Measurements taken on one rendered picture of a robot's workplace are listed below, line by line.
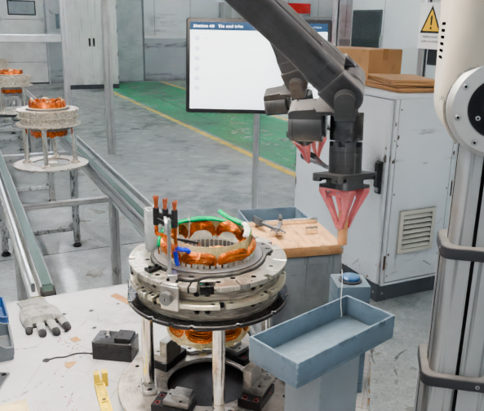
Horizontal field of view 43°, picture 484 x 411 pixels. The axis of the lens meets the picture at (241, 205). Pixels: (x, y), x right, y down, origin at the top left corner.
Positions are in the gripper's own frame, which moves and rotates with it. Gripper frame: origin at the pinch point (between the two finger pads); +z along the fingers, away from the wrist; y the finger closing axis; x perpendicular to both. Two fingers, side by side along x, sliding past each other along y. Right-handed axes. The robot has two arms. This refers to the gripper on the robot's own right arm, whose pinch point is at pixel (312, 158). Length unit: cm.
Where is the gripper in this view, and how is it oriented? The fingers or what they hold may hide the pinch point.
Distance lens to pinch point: 168.4
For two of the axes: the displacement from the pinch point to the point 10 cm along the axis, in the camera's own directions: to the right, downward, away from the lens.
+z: 2.0, 8.2, 5.4
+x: 4.7, 4.0, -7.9
